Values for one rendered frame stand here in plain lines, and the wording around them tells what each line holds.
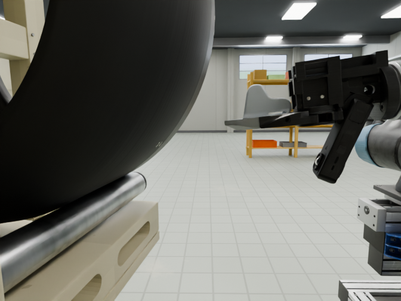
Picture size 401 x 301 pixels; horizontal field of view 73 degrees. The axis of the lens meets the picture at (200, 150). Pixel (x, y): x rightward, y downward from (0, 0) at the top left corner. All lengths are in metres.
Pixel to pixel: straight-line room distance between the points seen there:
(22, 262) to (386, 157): 0.51
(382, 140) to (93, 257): 0.47
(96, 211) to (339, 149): 0.33
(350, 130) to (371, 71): 0.08
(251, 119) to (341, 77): 0.12
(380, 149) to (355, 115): 0.16
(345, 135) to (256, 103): 0.12
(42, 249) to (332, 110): 0.36
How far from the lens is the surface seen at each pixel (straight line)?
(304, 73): 0.37
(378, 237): 1.32
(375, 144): 0.55
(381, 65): 0.41
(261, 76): 6.29
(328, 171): 0.40
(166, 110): 0.34
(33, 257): 0.32
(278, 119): 0.36
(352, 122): 0.39
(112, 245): 0.40
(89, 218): 0.38
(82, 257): 0.38
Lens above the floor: 1.04
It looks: 8 degrees down
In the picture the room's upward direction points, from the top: straight up
